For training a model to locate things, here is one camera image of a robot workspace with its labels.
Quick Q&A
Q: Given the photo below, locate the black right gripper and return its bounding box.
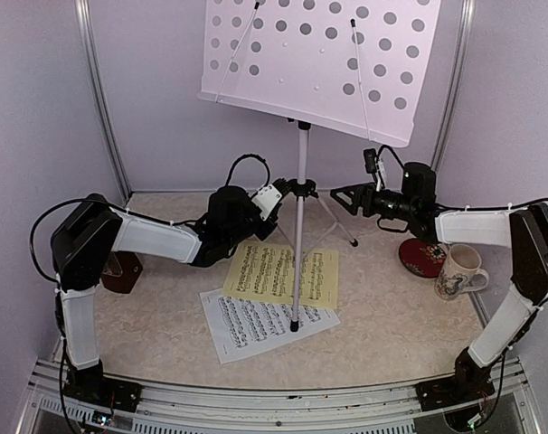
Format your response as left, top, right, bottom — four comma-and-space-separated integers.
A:
331, 181, 417, 221

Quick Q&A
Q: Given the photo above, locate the yellow sheet music page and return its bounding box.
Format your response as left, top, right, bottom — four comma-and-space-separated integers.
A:
222, 241, 339, 309

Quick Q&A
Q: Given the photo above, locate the white perforated music stand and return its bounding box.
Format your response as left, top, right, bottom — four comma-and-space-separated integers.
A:
196, 0, 442, 334

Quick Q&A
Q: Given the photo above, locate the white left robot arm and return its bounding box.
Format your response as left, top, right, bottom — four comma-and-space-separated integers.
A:
50, 178, 290, 402

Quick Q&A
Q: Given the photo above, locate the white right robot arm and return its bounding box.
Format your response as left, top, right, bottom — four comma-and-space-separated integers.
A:
330, 162, 548, 401

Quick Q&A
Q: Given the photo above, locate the red floral coaster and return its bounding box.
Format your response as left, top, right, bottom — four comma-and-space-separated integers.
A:
398, 238, 447, 278

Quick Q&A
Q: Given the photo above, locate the floral ceramic mug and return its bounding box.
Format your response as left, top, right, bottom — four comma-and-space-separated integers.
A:
434, 244, 490, 300

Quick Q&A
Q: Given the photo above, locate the white sheet music page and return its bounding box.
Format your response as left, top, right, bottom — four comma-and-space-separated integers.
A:
200, 289, 340, 364

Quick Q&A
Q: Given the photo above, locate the brown wooden metronome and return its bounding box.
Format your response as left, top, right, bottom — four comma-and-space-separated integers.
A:
101, 251, 143, 295

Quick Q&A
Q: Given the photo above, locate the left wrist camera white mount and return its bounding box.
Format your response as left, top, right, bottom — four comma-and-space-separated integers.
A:
250, 184, 282, 221

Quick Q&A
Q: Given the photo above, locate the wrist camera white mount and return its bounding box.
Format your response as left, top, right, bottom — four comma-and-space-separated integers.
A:
363, 148, 386, 191
250, 184, 282, 221

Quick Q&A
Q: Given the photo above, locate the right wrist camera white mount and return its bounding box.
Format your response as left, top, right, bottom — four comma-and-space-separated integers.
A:
363, 148, 386, 191

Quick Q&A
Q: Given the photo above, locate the aluminium front rail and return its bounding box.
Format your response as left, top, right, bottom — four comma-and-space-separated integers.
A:
15, 356, 542, 434

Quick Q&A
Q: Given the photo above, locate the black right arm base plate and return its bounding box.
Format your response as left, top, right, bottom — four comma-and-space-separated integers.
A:
415, 376, 496, 411

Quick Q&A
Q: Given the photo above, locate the right aluminium corner post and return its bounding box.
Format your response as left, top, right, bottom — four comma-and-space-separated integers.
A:
430, 0, 476, 173

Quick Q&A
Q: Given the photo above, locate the aluminium corner post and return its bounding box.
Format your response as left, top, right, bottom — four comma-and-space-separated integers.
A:
74, 0, 133, 203
430, 0, 476, 173

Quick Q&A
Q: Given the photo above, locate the left aluminium corner post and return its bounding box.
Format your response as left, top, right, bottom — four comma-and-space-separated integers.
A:
74, 0, 133, 203

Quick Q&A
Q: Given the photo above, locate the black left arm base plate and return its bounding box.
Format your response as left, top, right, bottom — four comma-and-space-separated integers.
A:
63, 377, 143, 413

